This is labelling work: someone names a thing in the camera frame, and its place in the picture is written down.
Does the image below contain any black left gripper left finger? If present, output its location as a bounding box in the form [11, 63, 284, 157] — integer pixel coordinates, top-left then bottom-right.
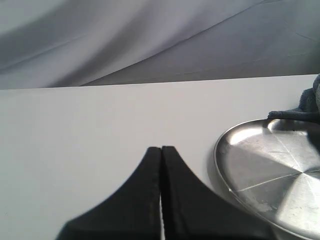
[57, 147, 162, 240]

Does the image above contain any blue fleece towel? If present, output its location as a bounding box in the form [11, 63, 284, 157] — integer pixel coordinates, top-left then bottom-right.
[267, 74, 320, 124]

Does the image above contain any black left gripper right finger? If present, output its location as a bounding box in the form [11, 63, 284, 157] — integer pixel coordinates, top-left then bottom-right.
[160, 146, 273, 240]

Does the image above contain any round stainless steel plate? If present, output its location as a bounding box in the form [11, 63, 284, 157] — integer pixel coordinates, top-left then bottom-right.
[213, 119, 320, 240]

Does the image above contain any grey backdrop cloth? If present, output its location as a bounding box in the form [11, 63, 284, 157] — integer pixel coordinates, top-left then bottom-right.
[0, 0, 320, 90]

